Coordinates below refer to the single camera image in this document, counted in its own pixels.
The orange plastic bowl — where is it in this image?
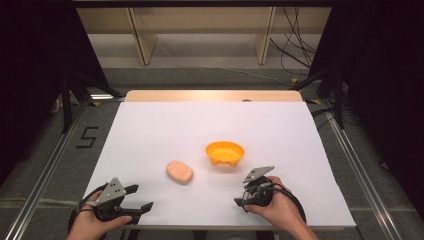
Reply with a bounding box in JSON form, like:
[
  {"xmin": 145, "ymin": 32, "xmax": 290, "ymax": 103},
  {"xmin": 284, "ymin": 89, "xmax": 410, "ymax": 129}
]
[{"xmin": 204, "ymin": 140, "xmax": 246, "ymax": 168}]

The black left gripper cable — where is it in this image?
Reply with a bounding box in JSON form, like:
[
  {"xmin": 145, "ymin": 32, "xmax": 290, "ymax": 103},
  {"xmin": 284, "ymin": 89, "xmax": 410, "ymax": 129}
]
[{"xmin": 67, "ymin": 184, "xmax": 108, "ymax": 236}]

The bundle of black floor cables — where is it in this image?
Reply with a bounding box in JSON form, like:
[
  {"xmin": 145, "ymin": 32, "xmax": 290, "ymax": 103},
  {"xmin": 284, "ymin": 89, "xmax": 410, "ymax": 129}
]
[{"xmin": 269, "ymin": 6, "xmax": 318, "ymax": 77}]

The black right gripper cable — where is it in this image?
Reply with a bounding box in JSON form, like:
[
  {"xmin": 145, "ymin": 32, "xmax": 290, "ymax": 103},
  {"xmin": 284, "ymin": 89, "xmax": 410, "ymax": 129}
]
[{"xmin": 244, "ymin": 182, "xmax": 307, "ymax": 224}]

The black metal stand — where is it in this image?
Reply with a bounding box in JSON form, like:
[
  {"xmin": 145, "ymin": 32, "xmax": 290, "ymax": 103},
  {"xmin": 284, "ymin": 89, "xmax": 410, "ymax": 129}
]
[
  {"xmin": 59, "ymin": 70, "xmax": 122, "ymax": 135},
  {"xmin": 292, "ymin": 66, "xmax": 346, "ymax": 130}
]

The black tape floor mark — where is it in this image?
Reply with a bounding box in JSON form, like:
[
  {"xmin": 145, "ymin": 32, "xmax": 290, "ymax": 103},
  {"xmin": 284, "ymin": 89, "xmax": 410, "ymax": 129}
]
[{"xmin": 75, "ymin": 126, "xmax": 100, "ymax": 150}]

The beige wooden shelf unit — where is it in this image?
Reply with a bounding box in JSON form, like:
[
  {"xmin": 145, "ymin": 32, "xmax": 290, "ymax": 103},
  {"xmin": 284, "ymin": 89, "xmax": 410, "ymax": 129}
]
[{"xmin": 75, "ymin": 6, "xmax": 333, "ymax": 67}]

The thin white floor cable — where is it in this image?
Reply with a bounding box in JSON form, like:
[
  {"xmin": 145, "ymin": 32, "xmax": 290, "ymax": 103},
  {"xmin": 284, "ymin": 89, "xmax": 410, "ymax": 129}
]
[{"xmin": 155, "ymin": 41, "xmax": 296, "ymax": 87}]

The aluminium floor rail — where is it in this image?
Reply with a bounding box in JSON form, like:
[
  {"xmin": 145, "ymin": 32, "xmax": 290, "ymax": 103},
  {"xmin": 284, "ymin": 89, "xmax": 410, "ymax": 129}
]
[
  {"xmin": 320, "ymin": 99, "xmax": 406, "ymax": 240},
  {"xmin": 2, "ymin": 94, "xmax": 125, "ymax": 240}
]

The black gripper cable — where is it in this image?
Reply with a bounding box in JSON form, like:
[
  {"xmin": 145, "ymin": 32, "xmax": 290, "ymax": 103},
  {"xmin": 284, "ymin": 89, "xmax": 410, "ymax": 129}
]
[
  {"xmin": 67, "ymin": 184, "xmax": 108, "ymax": 236},
  {"xmin": 244, "ymin": 182, "xmax": 307, "ymax": 224}
]

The person's left hand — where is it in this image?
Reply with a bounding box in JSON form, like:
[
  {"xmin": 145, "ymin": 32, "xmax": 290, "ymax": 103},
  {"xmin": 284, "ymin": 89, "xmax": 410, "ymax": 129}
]
[{"xmin": 66, "ymin": 190, "xmax": 133, "ymax": 240}]

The black curtain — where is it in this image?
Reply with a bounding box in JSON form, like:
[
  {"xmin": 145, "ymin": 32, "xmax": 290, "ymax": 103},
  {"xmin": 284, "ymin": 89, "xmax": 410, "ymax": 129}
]
[
  {"xmin": 308, "ymin": 0, "xmax": 424, "ymax": 223},
  {"xmin": 0, "ymin": 0, "xmax": 109, "ymax": 189}
]

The person's right hand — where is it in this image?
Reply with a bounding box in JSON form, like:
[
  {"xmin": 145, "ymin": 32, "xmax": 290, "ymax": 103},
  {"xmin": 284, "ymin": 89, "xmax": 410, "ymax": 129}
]
[{"xmin": 243, "ymin": 175, "xmax": 303, "ymax": 232}]

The white paper sheet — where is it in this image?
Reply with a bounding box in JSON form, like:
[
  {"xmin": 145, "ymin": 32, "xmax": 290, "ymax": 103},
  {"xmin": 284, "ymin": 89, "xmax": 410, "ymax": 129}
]
[{"xmin": 82, "ymin": 100, "xmax": 358, "ymax": 228}]

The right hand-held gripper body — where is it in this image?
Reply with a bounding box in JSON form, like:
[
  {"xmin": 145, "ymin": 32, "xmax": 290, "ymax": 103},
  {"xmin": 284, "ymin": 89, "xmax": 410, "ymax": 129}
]
[{"xmin": 240, "ymin": 165, "xmax": 276, "ymax": 209}]

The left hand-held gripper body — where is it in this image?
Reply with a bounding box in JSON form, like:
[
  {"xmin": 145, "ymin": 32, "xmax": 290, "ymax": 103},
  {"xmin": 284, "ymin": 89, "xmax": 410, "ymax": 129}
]
[{"xmin": 84, "ymin": 177, "xmax": 143, "ymax": 225}]

